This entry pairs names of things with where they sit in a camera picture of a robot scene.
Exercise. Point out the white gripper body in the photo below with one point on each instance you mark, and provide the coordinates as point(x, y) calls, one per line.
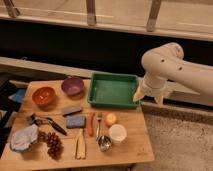
point(153, 86)

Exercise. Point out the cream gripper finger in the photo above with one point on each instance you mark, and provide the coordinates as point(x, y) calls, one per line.
point(138, 95)
point(159, 100)

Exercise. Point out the light blue towel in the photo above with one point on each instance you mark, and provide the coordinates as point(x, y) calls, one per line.
point(23, 139)

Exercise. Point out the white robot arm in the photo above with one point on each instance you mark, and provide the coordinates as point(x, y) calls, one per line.
point(166, 63)

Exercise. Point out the white plastic cup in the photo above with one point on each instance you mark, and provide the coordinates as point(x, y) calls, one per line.
point(117, 133)

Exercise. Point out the shiny metal cup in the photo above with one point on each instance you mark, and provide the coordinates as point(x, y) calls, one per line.
point(104, 143)

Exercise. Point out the green plastic tray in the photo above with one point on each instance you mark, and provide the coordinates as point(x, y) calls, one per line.
point(113, 90)

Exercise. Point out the yellow orange fruit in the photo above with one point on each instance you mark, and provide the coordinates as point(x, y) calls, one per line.
point(110, 119)

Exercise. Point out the orange carrot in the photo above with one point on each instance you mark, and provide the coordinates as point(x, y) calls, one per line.
point(90, 124)

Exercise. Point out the purple bowl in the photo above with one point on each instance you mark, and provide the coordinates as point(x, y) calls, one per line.
point(72, 86)

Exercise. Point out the blue sponge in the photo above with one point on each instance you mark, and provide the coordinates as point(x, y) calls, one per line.
point(75, 122)

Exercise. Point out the orange bowl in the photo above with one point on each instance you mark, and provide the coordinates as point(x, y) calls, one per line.
point(44, 96)

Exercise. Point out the purple grape bunch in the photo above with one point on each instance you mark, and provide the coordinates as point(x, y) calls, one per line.
point(53, 142)

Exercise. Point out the blue cloth at table edge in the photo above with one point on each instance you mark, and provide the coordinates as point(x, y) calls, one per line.
point(18, 96)

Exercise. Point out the black handled peeler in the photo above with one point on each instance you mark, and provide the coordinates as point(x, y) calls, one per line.
point(40, 120)

